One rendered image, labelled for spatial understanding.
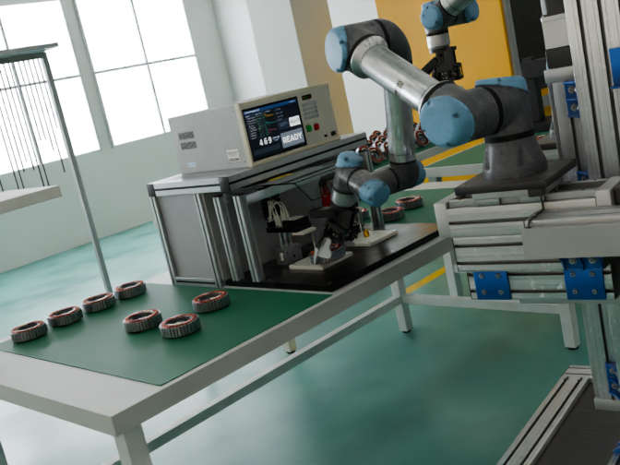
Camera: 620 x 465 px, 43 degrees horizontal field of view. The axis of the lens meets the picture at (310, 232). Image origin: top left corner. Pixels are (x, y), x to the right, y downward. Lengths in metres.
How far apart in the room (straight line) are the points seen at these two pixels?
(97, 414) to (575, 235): 1.10
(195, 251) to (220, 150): 0.35
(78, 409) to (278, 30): 5.10
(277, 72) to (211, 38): 4.05
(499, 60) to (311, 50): 1.56
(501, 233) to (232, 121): 1.02
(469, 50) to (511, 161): 4.31
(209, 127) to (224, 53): 8.15
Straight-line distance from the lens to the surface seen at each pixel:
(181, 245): 2.73
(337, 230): 2.32
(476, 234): 1.95
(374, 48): 2.02
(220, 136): 2.61
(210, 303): 2.34
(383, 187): 2.16
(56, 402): 2.01
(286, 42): 6.62
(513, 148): 1.87
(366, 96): 9.20
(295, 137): 2.67
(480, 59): 6.11
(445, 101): 1.76
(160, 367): 2.00
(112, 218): 9.54
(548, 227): 1.75
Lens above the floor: 1.38
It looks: 12 degrees down
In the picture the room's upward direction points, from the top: 12 degrees counter-clockwise
